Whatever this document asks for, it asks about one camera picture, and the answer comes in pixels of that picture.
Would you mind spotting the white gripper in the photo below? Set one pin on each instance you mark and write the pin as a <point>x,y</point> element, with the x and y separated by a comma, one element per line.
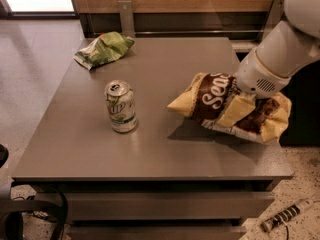
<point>256,78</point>

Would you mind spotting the brown sea salt chip bag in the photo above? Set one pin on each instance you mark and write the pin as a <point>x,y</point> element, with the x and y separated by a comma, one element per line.
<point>213,101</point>

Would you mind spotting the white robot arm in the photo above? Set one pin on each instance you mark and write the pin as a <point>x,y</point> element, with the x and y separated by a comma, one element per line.
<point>292,44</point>

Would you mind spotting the green jalapeno chip bag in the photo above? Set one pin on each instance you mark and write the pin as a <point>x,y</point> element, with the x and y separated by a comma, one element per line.
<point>108,47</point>

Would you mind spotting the upper grey drawer front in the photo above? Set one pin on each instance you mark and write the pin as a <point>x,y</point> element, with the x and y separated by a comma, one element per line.
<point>166,206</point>

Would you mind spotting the grey drawer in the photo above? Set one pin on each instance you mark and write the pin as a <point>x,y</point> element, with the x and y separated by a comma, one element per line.
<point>157,233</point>
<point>166,206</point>

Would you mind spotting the white power strip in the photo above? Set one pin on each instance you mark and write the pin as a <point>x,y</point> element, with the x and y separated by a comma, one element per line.
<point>286,215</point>

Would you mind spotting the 7up soda can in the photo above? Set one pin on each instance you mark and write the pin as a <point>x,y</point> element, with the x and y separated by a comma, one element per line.
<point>120,104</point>

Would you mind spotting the lower grey drawer front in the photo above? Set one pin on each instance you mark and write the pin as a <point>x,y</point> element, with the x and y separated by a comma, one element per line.
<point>157,233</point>

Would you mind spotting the black chair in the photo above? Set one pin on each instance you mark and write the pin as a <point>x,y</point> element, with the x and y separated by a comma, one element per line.
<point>11,210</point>

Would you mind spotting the metal rail on wall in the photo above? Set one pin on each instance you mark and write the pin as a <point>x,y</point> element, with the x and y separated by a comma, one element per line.
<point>198,32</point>

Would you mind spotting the right metal wall bracket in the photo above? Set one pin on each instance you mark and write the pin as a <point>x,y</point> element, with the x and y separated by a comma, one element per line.
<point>274,16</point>

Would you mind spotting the metal wall bracket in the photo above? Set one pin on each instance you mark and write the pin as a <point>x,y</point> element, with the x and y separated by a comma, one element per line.
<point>126,17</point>
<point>274,16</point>

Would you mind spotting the left metal wall bracket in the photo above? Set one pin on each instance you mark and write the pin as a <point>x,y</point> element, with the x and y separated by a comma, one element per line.
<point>126,17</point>

